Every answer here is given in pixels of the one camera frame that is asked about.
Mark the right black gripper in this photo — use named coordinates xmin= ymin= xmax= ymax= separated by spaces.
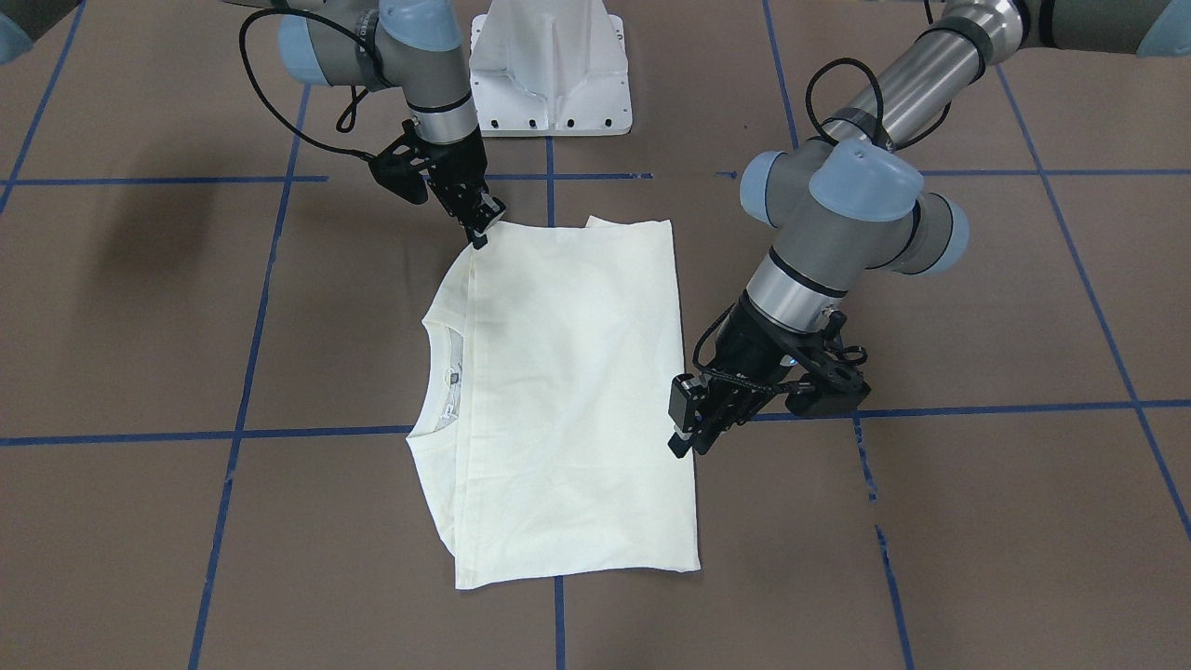
xmin=428 ymin=129 xmax=506 ymax=250

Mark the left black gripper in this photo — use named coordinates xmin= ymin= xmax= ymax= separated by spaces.
xmin=667 ymin=293 xmax=804 ymax=459

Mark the cream long sleeve cat shirt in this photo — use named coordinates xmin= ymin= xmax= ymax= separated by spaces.
xmin=409 ymin=217 xmax=701 ymax=590

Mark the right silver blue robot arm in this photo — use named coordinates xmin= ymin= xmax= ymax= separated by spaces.
xmin=237 ymin=1 xmax=506 ymax=248

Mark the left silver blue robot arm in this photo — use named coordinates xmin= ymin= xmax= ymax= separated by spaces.
xmin=668 ymin=1 xmax=1187 ymax=458

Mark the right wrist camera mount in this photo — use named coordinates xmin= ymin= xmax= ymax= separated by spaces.
xmin=366 ymin=119 xmax=434 ymax=207

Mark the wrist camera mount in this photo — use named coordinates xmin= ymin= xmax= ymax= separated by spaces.
xmin=785 ymin=311 xmax=871 ymax=417
xmin=366 ymin=119 xmax=434 ymax=207

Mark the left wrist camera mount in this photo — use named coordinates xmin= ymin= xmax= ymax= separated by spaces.
xmin=785 ymin=311 xmax=871 ymax=417

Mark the white pedestal column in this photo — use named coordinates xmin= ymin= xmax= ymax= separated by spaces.
xmin=469 ymin=1 xmax=634 ymax=139

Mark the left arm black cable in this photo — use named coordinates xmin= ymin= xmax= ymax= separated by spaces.
xmin=805 ymin=56 xmax=955 ymax=154

